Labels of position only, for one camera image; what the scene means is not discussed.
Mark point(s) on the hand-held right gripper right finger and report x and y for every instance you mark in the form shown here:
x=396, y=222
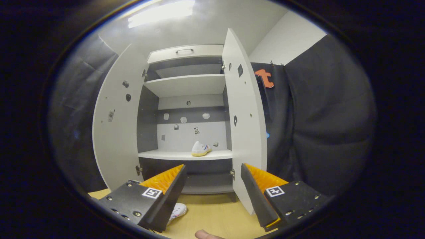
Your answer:
x=255, y=196

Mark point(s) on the white shoe cabinet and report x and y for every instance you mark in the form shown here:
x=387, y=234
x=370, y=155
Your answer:
x=189, y=86

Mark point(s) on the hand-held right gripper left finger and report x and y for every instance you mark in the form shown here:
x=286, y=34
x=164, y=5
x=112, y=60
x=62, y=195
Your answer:
x=167, y=199

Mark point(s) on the black backdrop cloth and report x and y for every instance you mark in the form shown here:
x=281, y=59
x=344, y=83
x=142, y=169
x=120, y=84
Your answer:
x=325, y=116

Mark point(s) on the white striped shoe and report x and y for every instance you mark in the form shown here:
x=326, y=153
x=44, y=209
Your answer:
x=178, y=210
x=200, y=149

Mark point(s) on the ceiling light panel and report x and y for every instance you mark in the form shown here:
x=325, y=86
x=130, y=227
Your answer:
x=162, y=12

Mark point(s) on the white cabinet door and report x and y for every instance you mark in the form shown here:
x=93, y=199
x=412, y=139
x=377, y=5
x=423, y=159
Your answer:
x=247, y=132
x=116, y=139

